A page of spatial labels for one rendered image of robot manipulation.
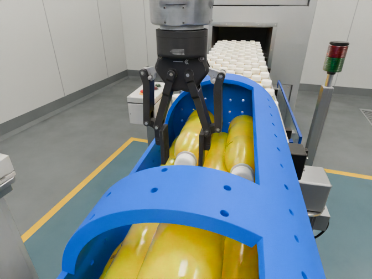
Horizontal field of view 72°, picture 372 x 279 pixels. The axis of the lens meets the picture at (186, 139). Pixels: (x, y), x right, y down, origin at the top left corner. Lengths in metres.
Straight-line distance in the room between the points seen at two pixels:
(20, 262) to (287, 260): 0.79
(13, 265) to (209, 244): 0.72
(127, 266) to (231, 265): 0.10
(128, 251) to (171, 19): 0.28
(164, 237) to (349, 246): 1.87
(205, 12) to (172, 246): 0.28
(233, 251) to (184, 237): 0.08
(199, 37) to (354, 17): 4.58
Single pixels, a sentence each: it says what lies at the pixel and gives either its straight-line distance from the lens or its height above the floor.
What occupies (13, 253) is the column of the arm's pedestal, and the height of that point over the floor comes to 0.79.
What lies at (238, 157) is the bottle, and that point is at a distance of 0.46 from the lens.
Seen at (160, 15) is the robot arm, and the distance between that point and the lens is 0.36.
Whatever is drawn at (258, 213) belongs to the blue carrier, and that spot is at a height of 1.22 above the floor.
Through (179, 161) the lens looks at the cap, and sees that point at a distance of 0.47.
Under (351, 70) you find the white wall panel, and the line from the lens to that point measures 5.03.
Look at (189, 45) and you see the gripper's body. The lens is 0.37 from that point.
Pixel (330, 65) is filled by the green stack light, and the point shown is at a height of 1.18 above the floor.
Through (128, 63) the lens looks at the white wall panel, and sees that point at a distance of 5.65.
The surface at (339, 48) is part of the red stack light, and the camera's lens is 1.07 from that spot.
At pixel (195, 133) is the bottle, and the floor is 1.15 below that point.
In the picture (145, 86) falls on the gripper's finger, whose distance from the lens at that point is 0.42.
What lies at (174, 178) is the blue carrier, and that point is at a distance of 0.24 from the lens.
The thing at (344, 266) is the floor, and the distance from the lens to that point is 1.93.
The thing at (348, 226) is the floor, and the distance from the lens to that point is 2.20.
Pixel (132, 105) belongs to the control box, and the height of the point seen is 1.07.
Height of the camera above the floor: 1.38
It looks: 28 degrees down
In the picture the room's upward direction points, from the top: straight up
